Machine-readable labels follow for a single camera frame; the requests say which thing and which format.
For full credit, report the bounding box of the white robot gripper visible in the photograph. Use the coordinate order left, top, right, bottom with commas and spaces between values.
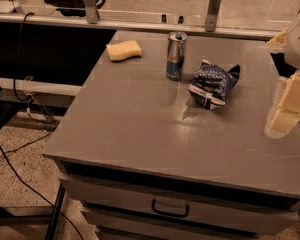
264, 12, 300, 139

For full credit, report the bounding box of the blue silver redbull can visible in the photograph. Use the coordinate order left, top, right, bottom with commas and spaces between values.
166, 32, 187, 81

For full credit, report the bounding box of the crumpled blue chip bag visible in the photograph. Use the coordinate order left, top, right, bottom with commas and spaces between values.
188, 59, 241, 110

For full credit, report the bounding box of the grey drawer cabinet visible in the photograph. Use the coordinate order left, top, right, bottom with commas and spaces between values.
44, 31, 300, 240

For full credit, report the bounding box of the yellow sponge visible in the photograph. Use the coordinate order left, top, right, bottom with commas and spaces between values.
106, 40, 142, 61

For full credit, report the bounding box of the black drawer handle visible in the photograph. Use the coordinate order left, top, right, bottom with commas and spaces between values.
151, 199, 190, 218

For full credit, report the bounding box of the metal window frame rail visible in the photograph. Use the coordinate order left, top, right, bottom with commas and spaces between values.
0, 13, 279, 42

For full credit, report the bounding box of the black power cable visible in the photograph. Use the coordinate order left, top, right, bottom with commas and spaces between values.
12, 12, 58, 125

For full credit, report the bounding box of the black floor cable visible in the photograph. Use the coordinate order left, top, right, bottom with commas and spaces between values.
0, 130, 85, 240

